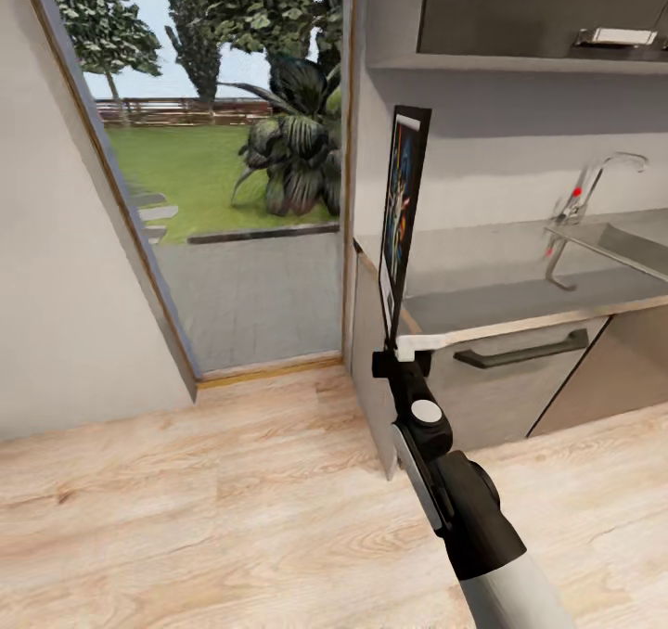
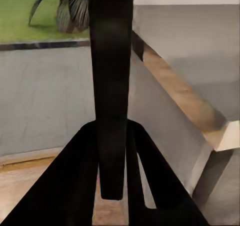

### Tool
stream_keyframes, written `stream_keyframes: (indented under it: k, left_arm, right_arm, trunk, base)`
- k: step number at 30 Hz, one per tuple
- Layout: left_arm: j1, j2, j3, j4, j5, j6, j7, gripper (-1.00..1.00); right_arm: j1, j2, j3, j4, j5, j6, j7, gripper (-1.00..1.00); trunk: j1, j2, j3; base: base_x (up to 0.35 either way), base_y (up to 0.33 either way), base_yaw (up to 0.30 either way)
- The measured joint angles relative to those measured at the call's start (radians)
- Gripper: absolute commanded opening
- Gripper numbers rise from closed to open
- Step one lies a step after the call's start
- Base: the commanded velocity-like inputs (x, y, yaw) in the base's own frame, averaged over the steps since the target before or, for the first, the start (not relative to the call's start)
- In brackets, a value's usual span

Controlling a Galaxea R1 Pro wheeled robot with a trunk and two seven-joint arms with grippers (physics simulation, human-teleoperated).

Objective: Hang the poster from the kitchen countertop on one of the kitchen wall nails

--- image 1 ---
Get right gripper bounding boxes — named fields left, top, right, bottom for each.
left=372, top=348, right=431, bottom=392

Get poster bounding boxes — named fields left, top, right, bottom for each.
left=378, top=105, right=431, bottom=350

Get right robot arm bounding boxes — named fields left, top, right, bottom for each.
left=372, top=335, right=580, bottom=629

